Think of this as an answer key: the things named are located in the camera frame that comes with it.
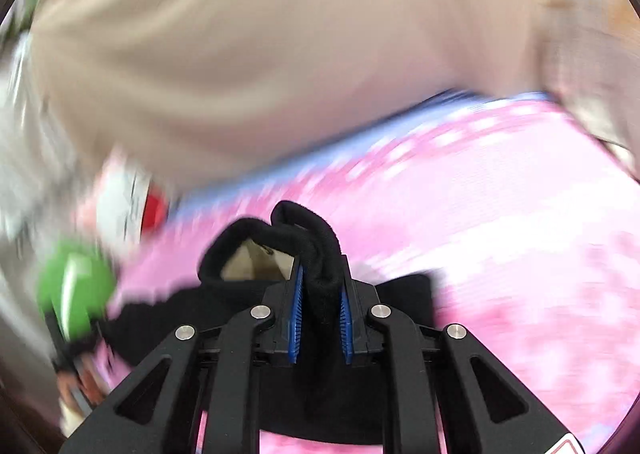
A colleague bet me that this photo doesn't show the pink rose print bed sheet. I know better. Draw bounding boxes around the pink rose print bed sheet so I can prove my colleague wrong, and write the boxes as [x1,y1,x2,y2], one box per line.
[105,92,640,454]

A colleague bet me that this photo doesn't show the beige hanging sheet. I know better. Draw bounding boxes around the beige hanging sheet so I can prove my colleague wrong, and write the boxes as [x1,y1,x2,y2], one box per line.
[30,0,551,195]

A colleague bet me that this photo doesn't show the black pants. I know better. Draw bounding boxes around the black pants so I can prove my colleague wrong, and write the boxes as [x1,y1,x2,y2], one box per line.
[107,201,434,435]

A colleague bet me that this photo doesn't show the white cat face pillow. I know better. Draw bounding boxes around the white cat face pillow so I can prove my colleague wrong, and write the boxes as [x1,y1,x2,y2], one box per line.
[80,154,172,260]

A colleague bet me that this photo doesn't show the pink satin curtain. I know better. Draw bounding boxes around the pink satin curtain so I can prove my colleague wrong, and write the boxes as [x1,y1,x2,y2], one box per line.
[0,24,101,245]

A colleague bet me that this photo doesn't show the green plush cushion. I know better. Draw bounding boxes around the green plush cushion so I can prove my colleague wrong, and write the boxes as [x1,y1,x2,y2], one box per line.
[37,239,119,341]

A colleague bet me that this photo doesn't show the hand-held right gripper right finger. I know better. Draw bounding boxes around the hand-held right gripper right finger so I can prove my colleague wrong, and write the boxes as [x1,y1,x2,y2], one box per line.
[339,257,587,454]

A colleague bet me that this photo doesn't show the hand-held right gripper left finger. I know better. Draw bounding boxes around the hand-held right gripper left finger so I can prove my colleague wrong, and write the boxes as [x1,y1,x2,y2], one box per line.
[60,261,304,454]

